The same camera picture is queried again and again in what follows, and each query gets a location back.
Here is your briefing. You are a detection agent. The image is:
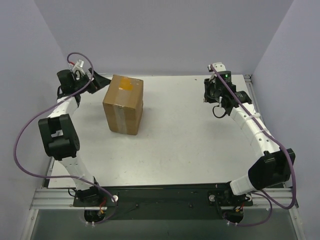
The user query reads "brown cardboard express box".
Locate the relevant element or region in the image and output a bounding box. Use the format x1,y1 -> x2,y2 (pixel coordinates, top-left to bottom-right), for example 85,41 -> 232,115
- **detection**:
102,74 -> 144,135

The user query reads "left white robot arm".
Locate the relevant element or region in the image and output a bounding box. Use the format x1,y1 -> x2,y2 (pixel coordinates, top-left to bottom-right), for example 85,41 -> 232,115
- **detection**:
38,68 -> 111,206

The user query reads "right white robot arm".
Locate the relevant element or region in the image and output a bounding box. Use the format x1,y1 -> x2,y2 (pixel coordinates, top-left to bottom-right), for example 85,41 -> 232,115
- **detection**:
204,71 -> 296,196

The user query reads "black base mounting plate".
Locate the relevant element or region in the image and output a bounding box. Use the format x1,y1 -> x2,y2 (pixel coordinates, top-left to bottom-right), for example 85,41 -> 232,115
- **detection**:
73,183 -> 253,222

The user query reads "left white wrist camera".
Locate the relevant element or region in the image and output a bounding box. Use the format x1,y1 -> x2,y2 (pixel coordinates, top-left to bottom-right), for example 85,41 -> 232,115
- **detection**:
72,59 -> 86,75

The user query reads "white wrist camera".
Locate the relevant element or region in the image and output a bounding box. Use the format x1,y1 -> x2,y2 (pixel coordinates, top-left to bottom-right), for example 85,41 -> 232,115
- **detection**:
72,59 -> 86,75
207,62 -> 226,74

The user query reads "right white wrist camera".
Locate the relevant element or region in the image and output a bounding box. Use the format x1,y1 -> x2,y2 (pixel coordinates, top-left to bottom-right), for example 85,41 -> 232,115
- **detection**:
207,62 -> 226,74

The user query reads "aluminium frame rail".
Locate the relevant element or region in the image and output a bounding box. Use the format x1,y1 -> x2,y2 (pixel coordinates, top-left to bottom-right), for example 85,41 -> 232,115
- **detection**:
30,186 -> 293,210

